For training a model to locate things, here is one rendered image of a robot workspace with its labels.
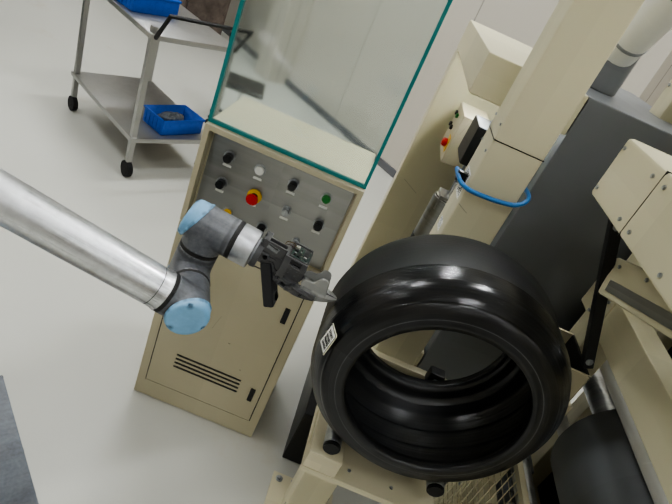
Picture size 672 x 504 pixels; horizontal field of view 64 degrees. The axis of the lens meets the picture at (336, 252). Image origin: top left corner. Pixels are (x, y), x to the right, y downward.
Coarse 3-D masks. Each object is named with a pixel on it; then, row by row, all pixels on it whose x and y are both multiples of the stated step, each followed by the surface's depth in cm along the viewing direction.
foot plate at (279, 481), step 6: (276, 474) 224; (282, 474) 225; (276, 480) 222; (282, 480) 223; (288, 480) 224; (270, 486) 219; (276, 486) 220; (282, 486) 221; (270, 492) 216; (276, 492) 217; (282, 492) 218; (270, 498) 214; (276, 498) 215; (282, 498) 216; (330, 498) 224
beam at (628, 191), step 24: (624, 168) 117; (648, 168) 108; (600, 192) 123; (624, 192) 113; (648, 192) 104; (624, 216) 109; (648, 216) 101; (624, 240) 106; (648, 240) 98; (648, 264) 95
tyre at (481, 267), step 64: (384, 256) 122; (448, 256) 115; (384, 320) 109; (448, 320) 106; (512, 320) 106; (320, 384) 121; (384, 384) 152; (448, 384) 150; (512, 384) 143; (384, 448) 128; (448, 448) 139; (512, 448) 119
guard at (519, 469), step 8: (520, 464) 138; (504, 472) 143; (520, 472) 136; (472, 480) 159; (480, 480) 155; (488, 480) 150; (520, 480) 133; (456, 488) 168; (464, 488) 162; (472, 488) 157; (520, 488) 132; (472, 496) 156; (496, 496) 143; (520, 496) 130; (528, 496) 130
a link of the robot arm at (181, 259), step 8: (184, 248) 117; (176, 256) 119; (184, 256) 118; (192, 256) 117; (200, 256) 117; (176, 264) 118; (184, 264) 117; (192, 264) 117; (200, 264) 118; (208, 264) 120; (208, 272) 120
